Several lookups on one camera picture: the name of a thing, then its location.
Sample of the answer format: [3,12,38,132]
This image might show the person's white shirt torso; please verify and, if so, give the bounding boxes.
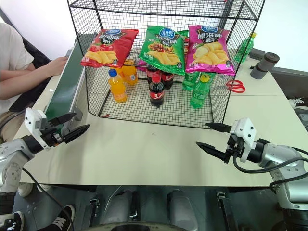
[0,22,36,116]

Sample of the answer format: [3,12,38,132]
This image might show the cola bottle red cap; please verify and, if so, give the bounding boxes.
[146,64,157,85]
[149,74,166,108]
[160,69,175,90]

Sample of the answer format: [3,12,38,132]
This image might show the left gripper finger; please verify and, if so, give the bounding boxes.
[61,124,90,145]
[49,112,78,126]

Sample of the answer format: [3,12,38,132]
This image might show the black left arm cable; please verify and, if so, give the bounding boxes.
[22,167,74,231]

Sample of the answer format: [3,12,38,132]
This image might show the green conveyor belt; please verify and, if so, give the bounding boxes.
[44,33,85,126]

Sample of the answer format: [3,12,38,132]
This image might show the orange soda bottle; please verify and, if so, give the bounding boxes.
[107,69,128,103]
[117,65,139,86]

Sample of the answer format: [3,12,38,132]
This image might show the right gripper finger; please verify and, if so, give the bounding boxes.
[205,122,232,133]
[195,141,230,164]

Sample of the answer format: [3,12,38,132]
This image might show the black white sneaker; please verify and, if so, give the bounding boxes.
[45,204,76,231]
[0,211,25,231]

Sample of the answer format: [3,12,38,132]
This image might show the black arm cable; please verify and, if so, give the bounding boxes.
[232,146,308,195]
[22,167,74,231]

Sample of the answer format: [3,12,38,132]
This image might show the black chair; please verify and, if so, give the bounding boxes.
[9,36,53,113]

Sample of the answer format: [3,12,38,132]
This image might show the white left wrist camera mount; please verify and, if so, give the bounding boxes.
[24,108,52,152]

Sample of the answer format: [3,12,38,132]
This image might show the red handled scissors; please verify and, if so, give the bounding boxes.
[226,79,246,94]

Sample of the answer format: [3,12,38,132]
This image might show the magenta potato chips bag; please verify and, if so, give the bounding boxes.
[184,25,235,77]

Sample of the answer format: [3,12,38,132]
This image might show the green potato chips bag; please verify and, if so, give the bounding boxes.
[177,29,190,44]
[137,26,185,77]

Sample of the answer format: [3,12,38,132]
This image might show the person's bare hand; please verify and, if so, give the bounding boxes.
[46,56,69,77]

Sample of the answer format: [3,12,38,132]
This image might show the red potato chips bag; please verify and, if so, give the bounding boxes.
[79,28,139,69]

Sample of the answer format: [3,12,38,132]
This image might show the green soda bottle yellow cap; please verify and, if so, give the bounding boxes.
[181,71,201,92]
[189,74,212,110]
[233,32,257,64]

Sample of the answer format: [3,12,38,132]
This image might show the black wire mesh rack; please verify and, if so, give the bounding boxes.
[66,0,266,130]

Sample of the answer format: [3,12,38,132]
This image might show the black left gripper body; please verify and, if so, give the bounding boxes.
[39,125,66,148]

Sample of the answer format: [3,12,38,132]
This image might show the grey cylinder stack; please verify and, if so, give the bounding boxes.
[250,51,281,80]

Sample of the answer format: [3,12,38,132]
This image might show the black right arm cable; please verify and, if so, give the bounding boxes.
[232,146,308,195]

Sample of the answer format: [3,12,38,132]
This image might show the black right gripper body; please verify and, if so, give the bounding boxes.
[227,133,246,159]

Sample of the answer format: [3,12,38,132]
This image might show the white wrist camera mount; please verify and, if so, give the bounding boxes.
[24,108,52,152]
[229,117,257,163]

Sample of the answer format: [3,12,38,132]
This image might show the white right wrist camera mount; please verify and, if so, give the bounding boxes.
[229,117,257,163]

